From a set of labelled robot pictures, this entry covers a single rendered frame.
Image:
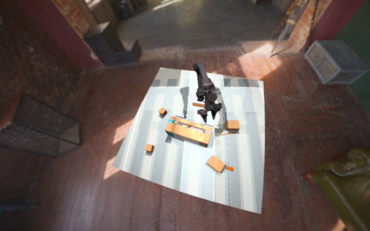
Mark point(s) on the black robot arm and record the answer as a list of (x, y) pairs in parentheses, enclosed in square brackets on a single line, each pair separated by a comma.
[(206, 87)]

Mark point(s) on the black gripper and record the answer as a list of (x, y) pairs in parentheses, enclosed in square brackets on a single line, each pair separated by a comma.
[(203, 112)]

